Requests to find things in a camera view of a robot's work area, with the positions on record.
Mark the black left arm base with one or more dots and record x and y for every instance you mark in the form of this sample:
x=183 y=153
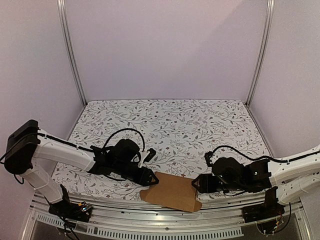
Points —
x=65 y=209

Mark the brown cardboard box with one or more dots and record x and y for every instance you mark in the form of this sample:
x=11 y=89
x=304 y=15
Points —
x=174 y=192

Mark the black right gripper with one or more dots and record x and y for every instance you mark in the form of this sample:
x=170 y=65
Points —
x=206 y=183

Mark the aluminium frame post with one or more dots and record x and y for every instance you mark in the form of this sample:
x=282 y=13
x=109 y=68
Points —
x=262 y=52
x=61 y=7

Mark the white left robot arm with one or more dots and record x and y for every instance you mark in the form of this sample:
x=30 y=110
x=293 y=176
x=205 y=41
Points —
x=30 y=143

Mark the aluminium front rail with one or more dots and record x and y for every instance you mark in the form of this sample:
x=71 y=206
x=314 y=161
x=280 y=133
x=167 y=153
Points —
x=116 y=219

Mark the floral patterned table mat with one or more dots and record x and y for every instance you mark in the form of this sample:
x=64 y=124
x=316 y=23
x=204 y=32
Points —
x=180 y=131

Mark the left aluminium frame post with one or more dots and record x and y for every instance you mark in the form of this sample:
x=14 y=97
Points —
x=61 y=7

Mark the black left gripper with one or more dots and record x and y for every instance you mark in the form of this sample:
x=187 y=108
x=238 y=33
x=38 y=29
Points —
x=144 y=176

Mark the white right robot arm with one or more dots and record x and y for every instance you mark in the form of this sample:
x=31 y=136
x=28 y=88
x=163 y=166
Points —
x=292 y=175

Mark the right aluminium frame post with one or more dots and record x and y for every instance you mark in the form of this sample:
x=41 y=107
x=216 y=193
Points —
x=262 y=52

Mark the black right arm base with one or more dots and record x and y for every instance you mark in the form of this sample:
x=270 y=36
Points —
x=268 y=215

